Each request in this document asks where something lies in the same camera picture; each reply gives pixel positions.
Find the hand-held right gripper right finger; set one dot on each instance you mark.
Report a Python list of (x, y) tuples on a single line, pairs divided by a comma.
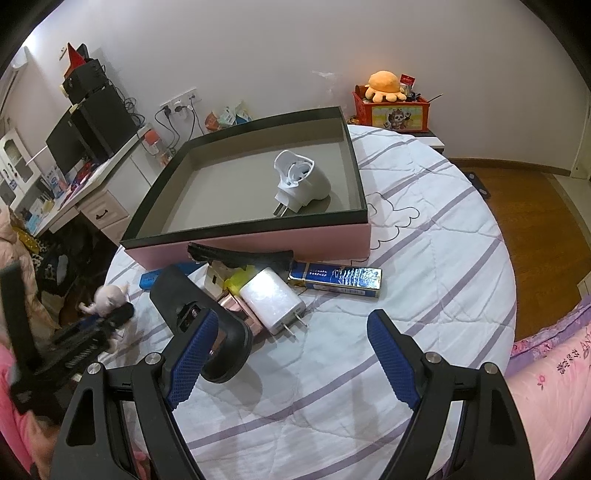
[(392, 360)]

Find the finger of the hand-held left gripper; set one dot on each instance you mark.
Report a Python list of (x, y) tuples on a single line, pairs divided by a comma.
[(87, 334)]

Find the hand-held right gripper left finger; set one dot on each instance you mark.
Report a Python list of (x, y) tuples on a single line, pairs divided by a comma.
[(191, 360)]

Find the pink pig figurine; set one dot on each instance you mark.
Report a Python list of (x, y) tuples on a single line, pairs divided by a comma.
[(108, 297)]

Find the rose gold metal cylinder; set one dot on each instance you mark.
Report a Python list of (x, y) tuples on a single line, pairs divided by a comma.
[(231, 304)]

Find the dark blue device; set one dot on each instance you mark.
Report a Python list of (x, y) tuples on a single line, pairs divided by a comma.
[(159, 277)]

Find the white charger block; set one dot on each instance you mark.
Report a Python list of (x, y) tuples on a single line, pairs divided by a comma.
[(270, 295)]

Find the pink box with dark rim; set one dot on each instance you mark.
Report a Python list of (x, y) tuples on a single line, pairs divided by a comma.
[(323, 240)]

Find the dark patterned cloth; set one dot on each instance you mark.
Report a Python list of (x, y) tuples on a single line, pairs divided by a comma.
[(60, 263)]

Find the peach padded jacket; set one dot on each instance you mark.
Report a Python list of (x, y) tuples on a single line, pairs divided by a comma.
[(11, 244)]

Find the yellow plastic packet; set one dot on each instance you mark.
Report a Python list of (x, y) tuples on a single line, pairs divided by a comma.
[(240, 278)]

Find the blue and gold cigarette pack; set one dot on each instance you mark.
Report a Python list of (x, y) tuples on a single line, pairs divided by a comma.
[(341, 279)]

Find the white desk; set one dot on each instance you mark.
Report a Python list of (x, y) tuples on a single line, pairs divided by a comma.
[(106, 207)]

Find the white quilt with purple stripes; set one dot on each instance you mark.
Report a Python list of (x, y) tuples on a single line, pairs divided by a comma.
[(438, 230)]

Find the white glass door cabinet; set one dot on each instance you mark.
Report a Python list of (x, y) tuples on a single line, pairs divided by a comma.
[(14, 161)]

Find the pink floral bedding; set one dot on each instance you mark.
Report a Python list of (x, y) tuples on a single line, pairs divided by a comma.
[(554, 392)]

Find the black monitor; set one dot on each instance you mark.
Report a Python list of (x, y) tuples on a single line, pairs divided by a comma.
[(64, 143)]

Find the bottle with orange cap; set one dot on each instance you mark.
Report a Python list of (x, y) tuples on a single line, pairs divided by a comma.
[(152, 143)]

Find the large black speaker box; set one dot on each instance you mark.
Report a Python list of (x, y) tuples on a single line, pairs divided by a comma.
[(106, 124)]

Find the red storage crate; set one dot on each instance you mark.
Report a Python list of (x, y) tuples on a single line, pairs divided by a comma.
[(397, 117)]

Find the blue and white snack bag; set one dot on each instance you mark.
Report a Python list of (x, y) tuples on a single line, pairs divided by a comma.
[(235, 115)]

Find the red triangular object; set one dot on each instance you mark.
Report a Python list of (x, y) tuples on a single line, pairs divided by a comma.
[(75, 57)]

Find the orange octopus plush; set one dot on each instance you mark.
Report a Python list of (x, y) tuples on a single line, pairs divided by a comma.
[(383, 83)]

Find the red card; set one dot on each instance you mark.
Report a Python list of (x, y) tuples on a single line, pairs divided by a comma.
[(406, 79)]

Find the black metal bracket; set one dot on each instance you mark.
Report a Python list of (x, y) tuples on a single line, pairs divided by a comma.
[(479, 183)]

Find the white wall socket strip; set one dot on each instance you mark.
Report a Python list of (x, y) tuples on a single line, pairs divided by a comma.
[(182, 98)]

